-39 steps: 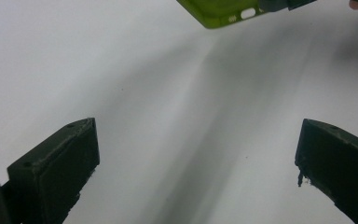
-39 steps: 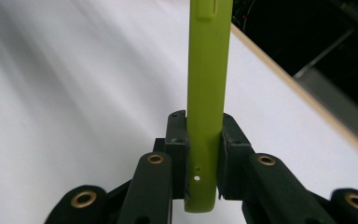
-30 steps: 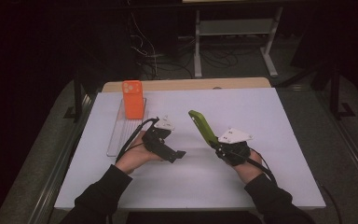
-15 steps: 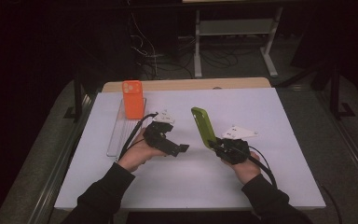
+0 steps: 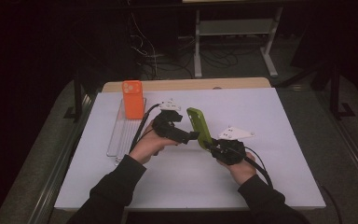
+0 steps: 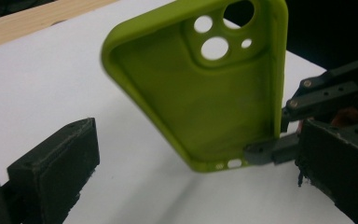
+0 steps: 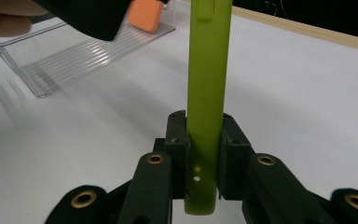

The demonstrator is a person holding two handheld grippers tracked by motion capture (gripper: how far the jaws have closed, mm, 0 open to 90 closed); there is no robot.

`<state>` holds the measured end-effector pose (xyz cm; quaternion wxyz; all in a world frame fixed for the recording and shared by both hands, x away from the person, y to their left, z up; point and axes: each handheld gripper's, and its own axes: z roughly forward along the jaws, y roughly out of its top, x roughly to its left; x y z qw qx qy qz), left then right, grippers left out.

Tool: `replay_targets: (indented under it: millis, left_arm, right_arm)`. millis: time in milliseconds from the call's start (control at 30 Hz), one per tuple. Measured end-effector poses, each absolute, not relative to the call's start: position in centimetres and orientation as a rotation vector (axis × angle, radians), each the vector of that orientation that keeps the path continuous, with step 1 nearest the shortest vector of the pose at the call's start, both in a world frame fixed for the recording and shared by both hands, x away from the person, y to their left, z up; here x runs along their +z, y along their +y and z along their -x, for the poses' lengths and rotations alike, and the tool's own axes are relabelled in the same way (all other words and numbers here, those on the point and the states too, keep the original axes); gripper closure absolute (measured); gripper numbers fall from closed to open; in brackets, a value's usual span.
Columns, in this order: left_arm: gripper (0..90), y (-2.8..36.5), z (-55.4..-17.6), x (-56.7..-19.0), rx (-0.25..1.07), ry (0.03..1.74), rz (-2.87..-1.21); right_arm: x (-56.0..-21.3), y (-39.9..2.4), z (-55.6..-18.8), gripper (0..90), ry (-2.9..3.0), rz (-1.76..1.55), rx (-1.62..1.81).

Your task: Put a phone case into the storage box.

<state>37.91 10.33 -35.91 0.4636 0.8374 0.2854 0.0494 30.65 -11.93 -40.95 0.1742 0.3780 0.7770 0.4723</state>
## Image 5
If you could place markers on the person's left hand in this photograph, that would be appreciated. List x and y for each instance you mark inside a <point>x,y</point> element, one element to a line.
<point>147,147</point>

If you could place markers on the black metal stand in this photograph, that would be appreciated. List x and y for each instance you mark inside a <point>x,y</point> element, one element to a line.
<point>335,93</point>
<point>78,93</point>

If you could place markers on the white table sheet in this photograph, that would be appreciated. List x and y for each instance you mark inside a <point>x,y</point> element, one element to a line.
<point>183,183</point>

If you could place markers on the person's right hand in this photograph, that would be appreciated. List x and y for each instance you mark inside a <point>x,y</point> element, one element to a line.
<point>242,171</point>

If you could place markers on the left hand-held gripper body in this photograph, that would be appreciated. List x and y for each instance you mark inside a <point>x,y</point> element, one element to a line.
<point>164,123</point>

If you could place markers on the clear plastic tray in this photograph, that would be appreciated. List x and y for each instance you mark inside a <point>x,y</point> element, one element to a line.
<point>124,137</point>

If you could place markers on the white metal stand frame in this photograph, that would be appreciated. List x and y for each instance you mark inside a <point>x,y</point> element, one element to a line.
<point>236,27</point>

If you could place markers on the green cartoon phone case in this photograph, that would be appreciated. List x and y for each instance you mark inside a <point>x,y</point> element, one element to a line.
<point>200,124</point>

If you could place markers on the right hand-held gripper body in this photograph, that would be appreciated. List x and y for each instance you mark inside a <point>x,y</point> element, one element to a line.
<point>230,152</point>

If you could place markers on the orange phone case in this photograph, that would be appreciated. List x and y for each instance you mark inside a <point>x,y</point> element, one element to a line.
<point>133,99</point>

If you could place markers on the metal floor rail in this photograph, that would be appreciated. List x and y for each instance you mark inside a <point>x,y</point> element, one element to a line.
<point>348,140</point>
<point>59,174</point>

